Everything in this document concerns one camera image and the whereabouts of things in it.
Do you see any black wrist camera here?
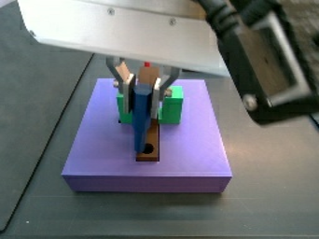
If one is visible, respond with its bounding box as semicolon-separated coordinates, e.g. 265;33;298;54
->
197;0;319;125

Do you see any green U-shaped block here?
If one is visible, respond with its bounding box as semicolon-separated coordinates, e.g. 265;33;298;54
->
117;86;183;124

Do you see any brown L-shaped block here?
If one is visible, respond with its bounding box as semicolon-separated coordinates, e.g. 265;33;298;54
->
135;65;161;162

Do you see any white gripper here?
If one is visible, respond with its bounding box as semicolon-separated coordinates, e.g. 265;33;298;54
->
17;0;229;119

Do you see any blue hexagonal peg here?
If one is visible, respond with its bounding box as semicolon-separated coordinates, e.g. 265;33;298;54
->
133;84;153;153

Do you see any purple base board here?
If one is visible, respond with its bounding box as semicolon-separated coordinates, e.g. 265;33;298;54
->
63;78;233;192

